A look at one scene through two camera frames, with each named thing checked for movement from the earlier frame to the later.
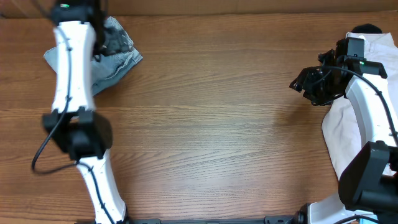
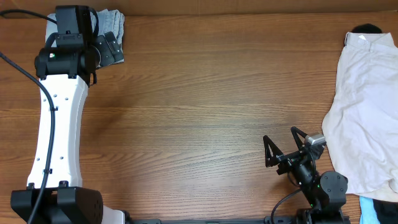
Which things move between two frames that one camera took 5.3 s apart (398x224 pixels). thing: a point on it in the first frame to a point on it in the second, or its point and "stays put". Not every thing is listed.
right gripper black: (305, 83) to (290, 158)
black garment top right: (366, 28) stays put
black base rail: (280, 219) stays put
